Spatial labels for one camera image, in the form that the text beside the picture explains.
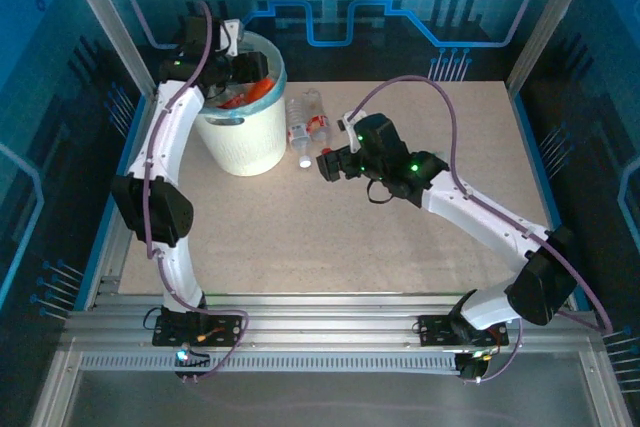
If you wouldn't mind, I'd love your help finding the aluminium side rail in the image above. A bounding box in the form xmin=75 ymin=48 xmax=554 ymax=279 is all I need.
xmin=84 ymin=89 xmax=169 ymax=308

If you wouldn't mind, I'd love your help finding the clear bottle red cap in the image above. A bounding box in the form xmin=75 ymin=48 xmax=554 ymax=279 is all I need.
xmin=302 ymin=89 xmax=334 ymax=156

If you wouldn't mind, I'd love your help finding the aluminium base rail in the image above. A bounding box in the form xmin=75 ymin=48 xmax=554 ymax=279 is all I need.
xmin=59 ymin=290 xmax=604 ymax=383

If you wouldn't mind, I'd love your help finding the ribbed clear bottle white cap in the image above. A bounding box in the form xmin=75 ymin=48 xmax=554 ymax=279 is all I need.
xmin=285 ymin=97 xmax=312 ymax=170

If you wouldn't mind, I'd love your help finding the aluminium frame post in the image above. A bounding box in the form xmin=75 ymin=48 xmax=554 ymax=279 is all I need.
xmin=505 ymin=0 xmax=604 ymax=93
xmin=55 ymin=0 xmax=159 ymax=98

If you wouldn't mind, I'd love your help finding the white plastic bin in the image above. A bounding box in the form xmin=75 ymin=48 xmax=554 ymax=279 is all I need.
xmin=192 ymin=29 xmax=289 ymax=178

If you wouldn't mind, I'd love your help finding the slotted cable duct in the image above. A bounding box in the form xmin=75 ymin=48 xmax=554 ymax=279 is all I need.
xmin=79 ymin=352 xmax=464 ymax=374

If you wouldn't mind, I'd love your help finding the orange label bottle gold cap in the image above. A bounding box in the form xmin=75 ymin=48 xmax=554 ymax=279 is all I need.
xmin=234 ymin=77 xmax=275 ymax=108

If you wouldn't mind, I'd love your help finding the translucent blue bin liner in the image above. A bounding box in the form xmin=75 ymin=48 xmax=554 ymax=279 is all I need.
xmin=199 ymin=30 xmax=289 ymax=121

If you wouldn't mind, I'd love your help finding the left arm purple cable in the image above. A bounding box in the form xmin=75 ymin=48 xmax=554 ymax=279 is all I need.
xmin=142 ymin=0 xmax=250 ymax=383

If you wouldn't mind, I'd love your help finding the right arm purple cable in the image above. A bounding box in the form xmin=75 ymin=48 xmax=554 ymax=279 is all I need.
xmin=347 ymin=75 xmax=612 ymax=384

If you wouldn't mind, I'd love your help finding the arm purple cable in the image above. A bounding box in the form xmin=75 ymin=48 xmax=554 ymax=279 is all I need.
xmin=347 ymin=75 xmax=612 ymax=384
xmin=142 ymin=0 xmax=250 ymax=383

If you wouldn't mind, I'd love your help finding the black base connector box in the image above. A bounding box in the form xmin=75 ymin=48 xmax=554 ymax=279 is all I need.
xmin=457 ymin=349 xmax=496 ymax=382
xmin=173 ymin=345 xmax=212 ymax=382

